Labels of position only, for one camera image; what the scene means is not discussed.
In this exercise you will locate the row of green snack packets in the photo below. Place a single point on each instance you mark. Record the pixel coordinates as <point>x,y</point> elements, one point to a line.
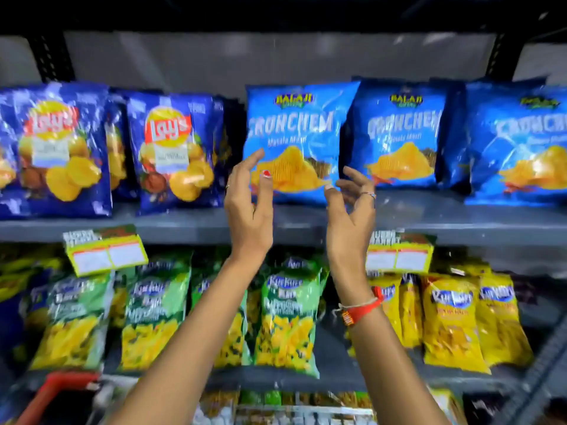
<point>153,314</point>

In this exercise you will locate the yellow and blue snack packets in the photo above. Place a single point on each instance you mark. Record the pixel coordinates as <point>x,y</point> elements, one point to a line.
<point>22,283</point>

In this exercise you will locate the person's left hand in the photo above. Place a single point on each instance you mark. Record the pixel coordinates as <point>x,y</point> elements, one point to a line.
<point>248,216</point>

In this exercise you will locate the yellow shelf price tag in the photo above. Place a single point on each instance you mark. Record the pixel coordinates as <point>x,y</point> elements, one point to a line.
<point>398,255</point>
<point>105,251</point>

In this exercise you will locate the person's left forearm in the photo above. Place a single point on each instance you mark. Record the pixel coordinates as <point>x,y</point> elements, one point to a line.
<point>190,345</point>

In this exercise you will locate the black shelf upright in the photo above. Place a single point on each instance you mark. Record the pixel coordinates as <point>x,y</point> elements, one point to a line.
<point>51,57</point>
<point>503,57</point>

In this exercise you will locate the row of packets in rack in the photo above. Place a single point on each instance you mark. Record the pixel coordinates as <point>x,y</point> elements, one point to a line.
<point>288,407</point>

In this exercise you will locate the black shelf board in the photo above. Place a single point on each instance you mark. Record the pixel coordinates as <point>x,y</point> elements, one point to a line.
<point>283,13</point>

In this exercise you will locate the person's left thumb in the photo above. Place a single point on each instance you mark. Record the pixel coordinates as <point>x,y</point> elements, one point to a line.
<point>265,192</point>

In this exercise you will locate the red thread wristband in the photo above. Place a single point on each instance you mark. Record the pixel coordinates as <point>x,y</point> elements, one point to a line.
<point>359,310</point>

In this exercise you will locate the yellow snack packet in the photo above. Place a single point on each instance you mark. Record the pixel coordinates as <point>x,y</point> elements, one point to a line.
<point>503,318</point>
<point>411,309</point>
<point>390,305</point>
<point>452,323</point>

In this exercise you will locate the person's right forearm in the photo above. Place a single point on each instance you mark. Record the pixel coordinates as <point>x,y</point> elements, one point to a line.
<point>390,362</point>

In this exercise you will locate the person's right thumb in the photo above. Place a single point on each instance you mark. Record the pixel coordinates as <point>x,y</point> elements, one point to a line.
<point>333,203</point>

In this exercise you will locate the person's right hand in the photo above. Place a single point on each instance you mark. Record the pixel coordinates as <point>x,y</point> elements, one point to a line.
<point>352,230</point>

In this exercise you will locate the dark blue chips bag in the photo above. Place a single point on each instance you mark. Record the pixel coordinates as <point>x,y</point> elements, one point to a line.
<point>62,150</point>
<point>5,154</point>
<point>228,132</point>
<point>118,146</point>
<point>175,150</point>

